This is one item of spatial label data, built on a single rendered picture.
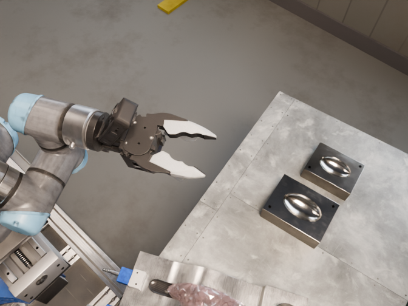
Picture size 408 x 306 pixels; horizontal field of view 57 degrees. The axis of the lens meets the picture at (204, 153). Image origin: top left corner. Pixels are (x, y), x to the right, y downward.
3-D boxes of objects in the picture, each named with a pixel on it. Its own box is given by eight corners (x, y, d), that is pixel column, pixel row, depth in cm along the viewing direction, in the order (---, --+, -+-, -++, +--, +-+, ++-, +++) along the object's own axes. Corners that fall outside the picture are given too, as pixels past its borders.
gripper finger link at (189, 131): (216, 134, 69) (166, 135, 69) (216, 119, 63) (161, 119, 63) (216, 149, 67) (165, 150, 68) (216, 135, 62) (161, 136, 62)
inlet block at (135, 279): (101, 279, 112) (96, 275, 107) (108, 263, 114) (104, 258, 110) (141, 292, 110) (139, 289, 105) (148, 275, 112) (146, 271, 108)
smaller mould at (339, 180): (300, 176, 132) (303, 168, 127) (316, 150, 138) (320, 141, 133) (344, 201, 128) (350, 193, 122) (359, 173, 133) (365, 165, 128)
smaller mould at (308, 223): (259, 216, 125) (262, 208, 119) (280, 182, 131) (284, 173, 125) (314, 249, 119) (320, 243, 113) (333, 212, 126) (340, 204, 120)
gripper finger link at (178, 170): (206, 183, 65) (163, 158, 67) (205, 172, 60) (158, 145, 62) (197, 198, 64) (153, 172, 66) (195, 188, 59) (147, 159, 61)
